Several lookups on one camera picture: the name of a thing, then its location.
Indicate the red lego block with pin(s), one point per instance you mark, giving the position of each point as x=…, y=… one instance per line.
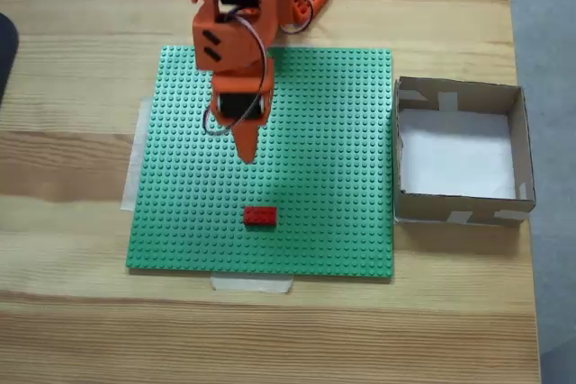
x=260, y=216

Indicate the green lego baseplate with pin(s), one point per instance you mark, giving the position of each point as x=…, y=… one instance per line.
x=315, y=186

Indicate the white paper box lining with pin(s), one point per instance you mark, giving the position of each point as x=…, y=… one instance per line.
x=454, y=154

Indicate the open cardboard box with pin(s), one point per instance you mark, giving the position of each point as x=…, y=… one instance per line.
x=524, y=145

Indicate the masking tape strip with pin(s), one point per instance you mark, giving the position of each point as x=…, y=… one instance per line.
x=135, y=154
x=252, y=284

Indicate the black rounded object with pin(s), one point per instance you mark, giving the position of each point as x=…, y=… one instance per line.
x=6, y=56

